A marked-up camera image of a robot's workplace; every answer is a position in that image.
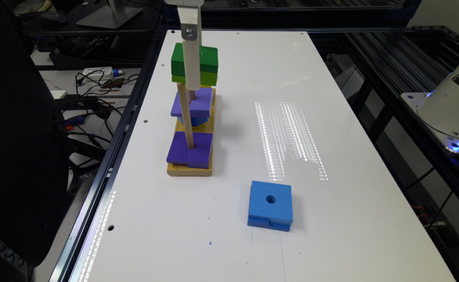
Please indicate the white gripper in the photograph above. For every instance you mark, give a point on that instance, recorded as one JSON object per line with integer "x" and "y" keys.
{"x": 190, "y": 20}

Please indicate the green square block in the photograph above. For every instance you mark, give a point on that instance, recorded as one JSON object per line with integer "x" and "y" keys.
{"x": 209, "y": 64}

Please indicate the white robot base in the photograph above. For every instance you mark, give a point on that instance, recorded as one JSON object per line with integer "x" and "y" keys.
{"x": 439, "y": 110}

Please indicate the light purple square block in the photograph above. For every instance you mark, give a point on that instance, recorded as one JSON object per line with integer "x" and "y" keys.
{"x": 199, "y": 108}

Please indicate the blue block under purple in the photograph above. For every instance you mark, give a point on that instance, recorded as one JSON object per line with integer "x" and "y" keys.
{"x": 195, "y": 121}

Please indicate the dark purple square block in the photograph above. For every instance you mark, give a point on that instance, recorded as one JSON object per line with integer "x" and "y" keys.
{"x": 198, "y": 157}

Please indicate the blue square block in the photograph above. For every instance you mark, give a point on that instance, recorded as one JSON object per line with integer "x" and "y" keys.
{"x": 270, "y": 206}

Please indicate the middle wooden peg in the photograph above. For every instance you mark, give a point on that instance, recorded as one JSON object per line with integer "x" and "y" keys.
{"x": 192, "y": 95}

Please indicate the wooden peg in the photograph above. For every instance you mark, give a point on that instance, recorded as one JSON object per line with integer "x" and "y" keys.
{"x": 185, "y": 108}
{"x": 192, "y": 95}

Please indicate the monitor stand base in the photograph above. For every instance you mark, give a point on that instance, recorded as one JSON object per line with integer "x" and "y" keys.
{"x": 112, "y": 16}

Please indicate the front wooden peg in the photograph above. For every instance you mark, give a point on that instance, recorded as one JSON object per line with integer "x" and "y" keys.
{"x": 185, "y": 108}

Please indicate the white power adapter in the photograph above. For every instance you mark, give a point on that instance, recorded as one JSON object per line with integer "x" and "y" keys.
{"x": 96, "y": 73}

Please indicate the wooden peg board base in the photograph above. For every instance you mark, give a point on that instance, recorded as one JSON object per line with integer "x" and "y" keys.
{"x": 184, "y": 170}

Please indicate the black office chair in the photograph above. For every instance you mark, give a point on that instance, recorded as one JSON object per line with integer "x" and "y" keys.
{"x": 33, "y": 168}

